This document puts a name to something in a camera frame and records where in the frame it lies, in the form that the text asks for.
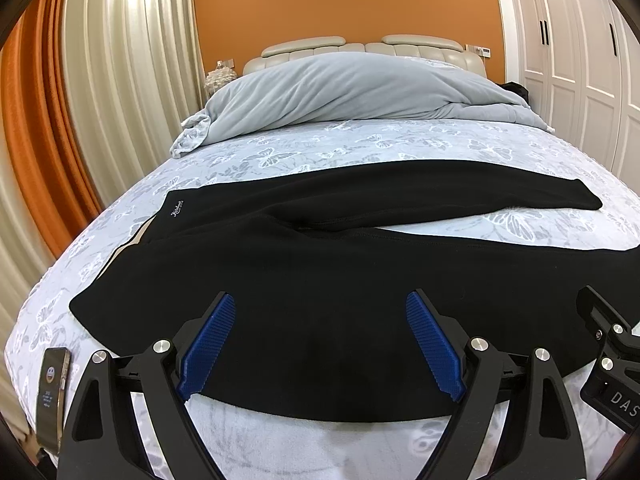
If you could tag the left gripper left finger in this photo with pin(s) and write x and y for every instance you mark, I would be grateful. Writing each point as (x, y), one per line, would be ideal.
(102, 439)

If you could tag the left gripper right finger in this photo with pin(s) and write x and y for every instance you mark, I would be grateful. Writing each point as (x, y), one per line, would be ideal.
(540, 438)

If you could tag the black pants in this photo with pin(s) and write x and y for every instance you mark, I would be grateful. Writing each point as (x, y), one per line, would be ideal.
(320, 270)

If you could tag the dark smartphone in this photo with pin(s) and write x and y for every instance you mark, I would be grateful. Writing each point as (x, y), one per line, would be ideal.
(51, 398)

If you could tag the butterfly print bed sheet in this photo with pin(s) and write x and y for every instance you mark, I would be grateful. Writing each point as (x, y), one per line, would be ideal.
(246, 445)

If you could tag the orange curtain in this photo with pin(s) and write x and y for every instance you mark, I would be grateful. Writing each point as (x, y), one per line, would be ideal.
(40, 136)

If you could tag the white wardrobe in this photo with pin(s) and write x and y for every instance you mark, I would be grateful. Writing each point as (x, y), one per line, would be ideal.
(579, 60)

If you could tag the cream leather headboard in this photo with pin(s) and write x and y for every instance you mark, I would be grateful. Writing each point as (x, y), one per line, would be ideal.
(406, 46)

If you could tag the white bedside ornament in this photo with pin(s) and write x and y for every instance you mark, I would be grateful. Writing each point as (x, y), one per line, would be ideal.
(220, 76)

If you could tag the grey duvet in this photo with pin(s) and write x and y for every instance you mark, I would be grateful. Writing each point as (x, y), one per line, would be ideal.
(339, 86)

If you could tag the cream curtain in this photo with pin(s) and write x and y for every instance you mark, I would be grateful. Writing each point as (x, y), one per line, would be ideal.
(133, 71)

